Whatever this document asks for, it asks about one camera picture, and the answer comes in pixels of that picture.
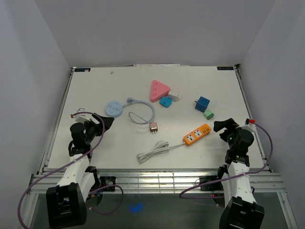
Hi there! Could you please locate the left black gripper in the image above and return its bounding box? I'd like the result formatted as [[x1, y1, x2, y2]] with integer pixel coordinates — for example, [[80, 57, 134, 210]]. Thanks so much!
[[83, 113, 114, 145]]

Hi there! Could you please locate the rose gold charger plug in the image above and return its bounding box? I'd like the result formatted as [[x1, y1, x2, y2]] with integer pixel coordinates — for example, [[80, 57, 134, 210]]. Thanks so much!
[[149, 122, 158, 134]]

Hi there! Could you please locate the cyan blue charger plug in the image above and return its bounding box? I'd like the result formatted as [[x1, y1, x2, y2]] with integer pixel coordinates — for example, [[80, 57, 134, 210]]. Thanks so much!
[[159, 96, 172, 108]]

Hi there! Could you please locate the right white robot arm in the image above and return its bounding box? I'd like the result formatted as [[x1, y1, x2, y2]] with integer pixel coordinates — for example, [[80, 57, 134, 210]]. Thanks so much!
[[213, 118, 264, 229]]

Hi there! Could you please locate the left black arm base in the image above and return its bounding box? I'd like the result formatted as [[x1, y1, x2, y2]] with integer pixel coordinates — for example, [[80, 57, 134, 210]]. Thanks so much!
[[100, 176, 116, 192]]

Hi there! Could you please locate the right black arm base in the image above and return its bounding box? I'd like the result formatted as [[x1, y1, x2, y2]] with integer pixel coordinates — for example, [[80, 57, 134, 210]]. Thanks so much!
[[199, 175, 224, 191]]

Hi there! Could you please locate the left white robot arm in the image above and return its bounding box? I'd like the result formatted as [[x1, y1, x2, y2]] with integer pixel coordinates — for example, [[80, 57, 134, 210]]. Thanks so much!
[[46, 110, 114, 229]]

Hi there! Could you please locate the green charger plug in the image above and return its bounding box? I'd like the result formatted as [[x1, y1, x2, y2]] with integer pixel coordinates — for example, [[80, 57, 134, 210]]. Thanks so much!
[[203, 110, 214, 120]]

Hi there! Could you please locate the white charger plug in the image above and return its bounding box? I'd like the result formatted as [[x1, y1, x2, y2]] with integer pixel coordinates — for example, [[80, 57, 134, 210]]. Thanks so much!
[[167, 91, 180, 102]]

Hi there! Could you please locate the round light blue power strip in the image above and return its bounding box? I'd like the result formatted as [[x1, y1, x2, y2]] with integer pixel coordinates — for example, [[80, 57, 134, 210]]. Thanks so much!
[[105, 101, 123, 118]]

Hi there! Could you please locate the dark blue cube socket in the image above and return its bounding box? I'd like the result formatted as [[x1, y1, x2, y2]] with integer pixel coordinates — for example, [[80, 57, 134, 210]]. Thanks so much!
[[194, 96, 210, 113]]

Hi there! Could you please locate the orange power strip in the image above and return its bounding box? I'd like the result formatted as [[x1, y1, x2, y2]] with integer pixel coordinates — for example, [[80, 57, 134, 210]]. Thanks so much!
[[183, 124, 211, 146]]

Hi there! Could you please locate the right blue corner label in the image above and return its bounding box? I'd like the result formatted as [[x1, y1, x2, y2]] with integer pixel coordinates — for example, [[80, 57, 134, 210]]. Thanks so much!
[[217, 66, 234, 71]]

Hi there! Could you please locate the blue corner label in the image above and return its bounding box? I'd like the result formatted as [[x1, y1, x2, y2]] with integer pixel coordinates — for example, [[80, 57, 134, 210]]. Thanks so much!
[[74, 68, 91, 72], [217, 66, 234, 71]]

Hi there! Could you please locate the left blue corner label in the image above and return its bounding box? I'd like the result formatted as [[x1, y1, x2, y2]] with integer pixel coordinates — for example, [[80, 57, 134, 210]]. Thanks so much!
[[74, 68, 91, 72]]

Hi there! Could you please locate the pink triangular power strip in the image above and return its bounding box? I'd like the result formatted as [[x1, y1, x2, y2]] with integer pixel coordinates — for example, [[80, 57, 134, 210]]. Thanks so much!
[[150, 80, 171, 103]]

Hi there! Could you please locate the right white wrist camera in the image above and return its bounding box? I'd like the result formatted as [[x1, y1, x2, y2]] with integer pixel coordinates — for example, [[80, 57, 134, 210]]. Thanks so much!
[[241, 118, 256, 133]]

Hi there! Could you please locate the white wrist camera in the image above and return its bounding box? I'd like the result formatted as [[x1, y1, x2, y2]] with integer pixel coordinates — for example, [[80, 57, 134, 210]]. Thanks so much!
[[71, 108, 90, 124], [241, 118, 256, 133]]

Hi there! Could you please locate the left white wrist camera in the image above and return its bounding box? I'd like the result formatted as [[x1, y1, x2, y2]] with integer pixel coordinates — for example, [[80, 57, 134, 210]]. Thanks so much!
[[71, 108, 90, 124]]

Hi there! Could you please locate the light blue power cord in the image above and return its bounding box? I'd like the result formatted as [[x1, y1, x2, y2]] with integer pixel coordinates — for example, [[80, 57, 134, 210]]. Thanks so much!
[[125, 96, 156, 125]]

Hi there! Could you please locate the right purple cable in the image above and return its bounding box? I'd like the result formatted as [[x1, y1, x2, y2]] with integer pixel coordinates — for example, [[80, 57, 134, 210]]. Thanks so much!
[[179, 121, 274, 200]]

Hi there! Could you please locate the purple cable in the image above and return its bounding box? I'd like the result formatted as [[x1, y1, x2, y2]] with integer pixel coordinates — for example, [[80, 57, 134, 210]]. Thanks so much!
[[179, 121, 274, 200], [18, 112, 124, 229]]

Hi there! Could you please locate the white coiled power cord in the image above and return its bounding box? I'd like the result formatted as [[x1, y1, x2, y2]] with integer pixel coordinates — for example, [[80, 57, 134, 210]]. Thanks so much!
[[136, 140, 185, 164]]

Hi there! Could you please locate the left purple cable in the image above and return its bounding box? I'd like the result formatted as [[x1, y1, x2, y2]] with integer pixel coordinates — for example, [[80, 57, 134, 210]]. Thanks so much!
[[18, 112, 124, 229]]

